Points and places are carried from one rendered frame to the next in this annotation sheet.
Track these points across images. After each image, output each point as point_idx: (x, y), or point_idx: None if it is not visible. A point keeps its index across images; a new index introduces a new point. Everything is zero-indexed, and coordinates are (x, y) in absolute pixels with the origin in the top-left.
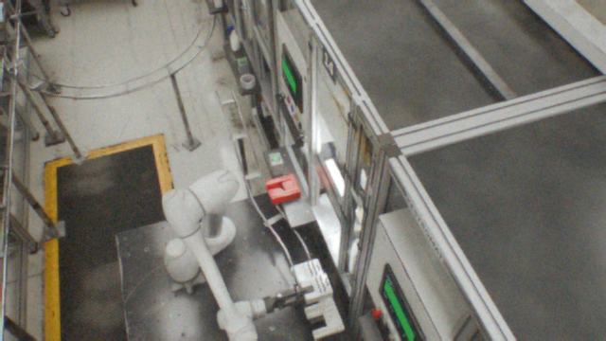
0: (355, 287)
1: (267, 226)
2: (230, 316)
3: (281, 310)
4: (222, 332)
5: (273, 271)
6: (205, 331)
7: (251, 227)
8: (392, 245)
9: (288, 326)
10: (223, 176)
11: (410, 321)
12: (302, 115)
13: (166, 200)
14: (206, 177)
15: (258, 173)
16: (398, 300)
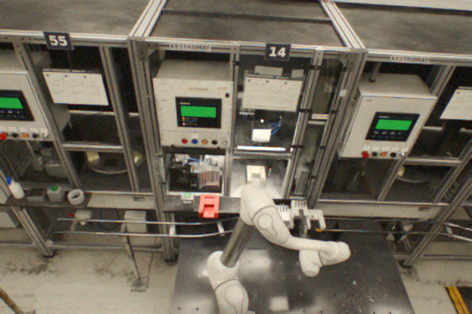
0: (314, 182)
1: (214, 242)
2: (331, 246)
3: (285, 253)
4: (293, 297)
5: (253, 250)
6: (289, 309)
7: (209, 253)
8: (380, 96)
9: (298, 253)
10: (255, 186)
11: (407, 117)
12: (218, 130)
13: (271, 223)
14: (253, 195)
15: (172, 226)
16: (393, 119)
